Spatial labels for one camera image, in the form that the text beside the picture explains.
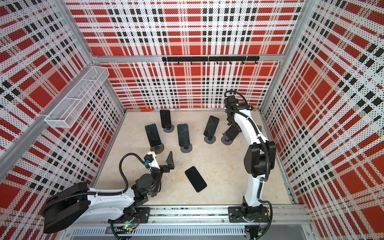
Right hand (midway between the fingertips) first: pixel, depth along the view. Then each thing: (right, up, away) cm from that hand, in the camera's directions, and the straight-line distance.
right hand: (238, 123), depth 88 cm
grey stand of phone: (-16, -12, +16) cm, 26 cm away
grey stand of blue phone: (-5, -11, +12) cm, 18 cm away
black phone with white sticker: (-25, -33, -1) cm, 42 cm away
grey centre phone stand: (-32, -17, +10) cm, 37 cm away
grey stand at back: (-46, -4, +21) cm, 50 cm away
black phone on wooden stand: (-53, -8, +8) cm, 55 cm away
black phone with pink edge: (-14, 0, +8) cm, 17 cm away
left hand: (-41, -16, -10) cm, 45 cm away
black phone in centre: (-33, -7, +5) cm, 34 cm away
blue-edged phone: (-3, -6, +4) cm, 7 cm away
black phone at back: (-47, +3, +14) cm, 49 cm away
